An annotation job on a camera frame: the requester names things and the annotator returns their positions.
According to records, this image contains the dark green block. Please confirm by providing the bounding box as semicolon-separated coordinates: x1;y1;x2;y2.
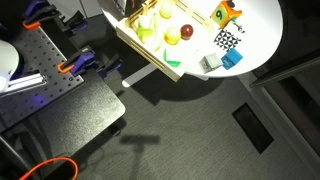
163;49;181;68

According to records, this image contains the blue block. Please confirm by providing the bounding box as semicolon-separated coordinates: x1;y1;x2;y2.
221;49;243;70

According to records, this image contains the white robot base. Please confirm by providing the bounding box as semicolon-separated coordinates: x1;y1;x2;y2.
0;40;19;93

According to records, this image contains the dark red toy plum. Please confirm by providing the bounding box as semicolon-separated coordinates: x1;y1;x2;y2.
180;24;193;40

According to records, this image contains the black white patterned block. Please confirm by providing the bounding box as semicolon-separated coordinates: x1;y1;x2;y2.
214;23;246;51

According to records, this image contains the yellow toy lemon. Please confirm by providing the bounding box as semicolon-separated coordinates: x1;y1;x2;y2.
159;0;172;19

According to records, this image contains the black floor hatch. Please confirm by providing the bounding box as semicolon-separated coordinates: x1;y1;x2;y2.
232;103;274;154

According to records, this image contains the orange block with number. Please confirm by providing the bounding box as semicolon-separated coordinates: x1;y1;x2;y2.
210;0;242;29

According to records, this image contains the orange-yellow toy fruit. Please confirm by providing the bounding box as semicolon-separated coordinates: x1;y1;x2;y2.
164;27;181;45

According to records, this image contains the black cart shelf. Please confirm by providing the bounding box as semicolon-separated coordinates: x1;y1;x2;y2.
1;71;126;180

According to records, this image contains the black perforated breadboard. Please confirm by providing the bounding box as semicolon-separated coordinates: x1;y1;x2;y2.
0;27;84;127

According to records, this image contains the purple clamp orange handle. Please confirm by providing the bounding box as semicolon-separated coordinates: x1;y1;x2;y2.
57;46;122;79

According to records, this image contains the light wooden tray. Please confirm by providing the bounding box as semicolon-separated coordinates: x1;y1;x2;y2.
116;0;214;82

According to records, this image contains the yellow toy banana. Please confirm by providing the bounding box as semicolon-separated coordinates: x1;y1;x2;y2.
137;13;164;51

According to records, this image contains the grey block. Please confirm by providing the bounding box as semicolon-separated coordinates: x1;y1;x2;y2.
199;53;223;73

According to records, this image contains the orange cable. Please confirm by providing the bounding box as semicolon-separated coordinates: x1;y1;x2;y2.
18;156;80;180

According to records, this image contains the aluminium extrusion rail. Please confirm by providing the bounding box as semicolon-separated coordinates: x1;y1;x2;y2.
0;73;47;97

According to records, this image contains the purple clamp upper left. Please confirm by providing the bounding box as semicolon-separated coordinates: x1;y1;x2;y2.
22;0;87;32

